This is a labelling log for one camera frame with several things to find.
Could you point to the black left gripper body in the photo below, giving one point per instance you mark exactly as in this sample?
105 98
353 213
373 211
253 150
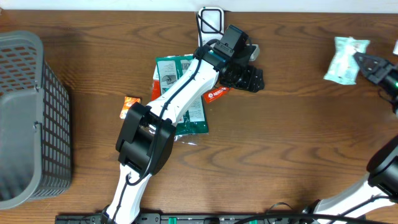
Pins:
252 78

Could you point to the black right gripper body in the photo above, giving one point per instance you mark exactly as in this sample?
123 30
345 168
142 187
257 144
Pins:
376 70

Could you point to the mint green wipes pack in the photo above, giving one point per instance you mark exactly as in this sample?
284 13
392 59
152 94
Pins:
343 68

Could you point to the red snack stick packet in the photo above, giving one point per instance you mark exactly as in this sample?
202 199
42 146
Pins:
213 95

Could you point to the green grip gloves package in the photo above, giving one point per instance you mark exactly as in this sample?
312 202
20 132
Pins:
167 71

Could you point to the red dustpan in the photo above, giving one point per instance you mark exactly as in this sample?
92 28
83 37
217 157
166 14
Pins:
155 91

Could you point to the orange tissue pack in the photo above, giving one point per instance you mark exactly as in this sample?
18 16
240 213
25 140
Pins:
128 102

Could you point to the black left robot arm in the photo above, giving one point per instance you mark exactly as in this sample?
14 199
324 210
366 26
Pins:
147 134

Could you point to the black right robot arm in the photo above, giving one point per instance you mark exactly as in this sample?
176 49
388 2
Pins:
378 188

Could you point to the white barcode scanner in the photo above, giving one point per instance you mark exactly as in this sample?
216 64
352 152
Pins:
211 23

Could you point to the grey plastic basket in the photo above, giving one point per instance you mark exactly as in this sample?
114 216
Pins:
36 149

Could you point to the black mounting rail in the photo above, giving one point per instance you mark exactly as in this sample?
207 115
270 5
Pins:
156 218

